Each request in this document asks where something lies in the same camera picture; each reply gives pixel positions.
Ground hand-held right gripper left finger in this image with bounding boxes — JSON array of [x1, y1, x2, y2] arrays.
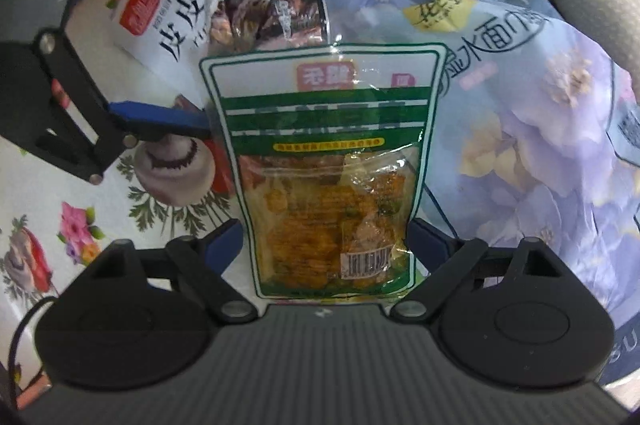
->
[[75, 219, 260, 325]]

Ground dark silver snack packet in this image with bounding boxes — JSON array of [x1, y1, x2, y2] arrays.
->
[[210, 0, 332, 56]]

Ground green snack packet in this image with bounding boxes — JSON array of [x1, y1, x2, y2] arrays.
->
[[199, 42, 447, 301]]

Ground white snack packet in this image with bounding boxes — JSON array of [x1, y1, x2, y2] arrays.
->
[[106, 0, 232, 108]]

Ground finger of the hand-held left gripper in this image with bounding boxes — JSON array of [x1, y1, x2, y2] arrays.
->
[[35, 29, 212, 184]]

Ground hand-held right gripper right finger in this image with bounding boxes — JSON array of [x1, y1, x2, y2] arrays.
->
[[390, 217, 575, 322]]

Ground purple floral snack bag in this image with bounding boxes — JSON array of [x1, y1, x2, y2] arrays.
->
[[317, 0, 640, 398]]

